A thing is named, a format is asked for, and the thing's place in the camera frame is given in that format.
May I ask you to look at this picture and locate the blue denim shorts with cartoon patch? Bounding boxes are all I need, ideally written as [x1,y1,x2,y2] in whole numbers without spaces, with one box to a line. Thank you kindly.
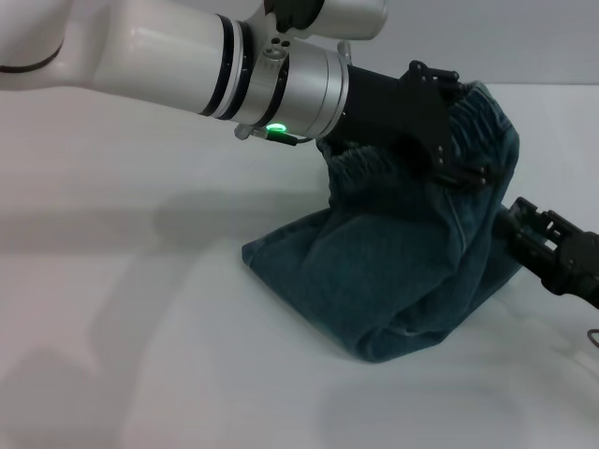
[241,80,521,364]

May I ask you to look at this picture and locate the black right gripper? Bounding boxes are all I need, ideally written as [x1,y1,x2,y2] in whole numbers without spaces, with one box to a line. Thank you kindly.
[494,196,599,310]

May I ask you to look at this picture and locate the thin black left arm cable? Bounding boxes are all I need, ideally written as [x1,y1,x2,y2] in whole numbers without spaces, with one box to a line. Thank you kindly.
[250,128,311,147]

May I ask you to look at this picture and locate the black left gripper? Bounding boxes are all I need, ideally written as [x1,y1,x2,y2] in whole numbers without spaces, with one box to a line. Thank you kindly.
[325,59,493,192]

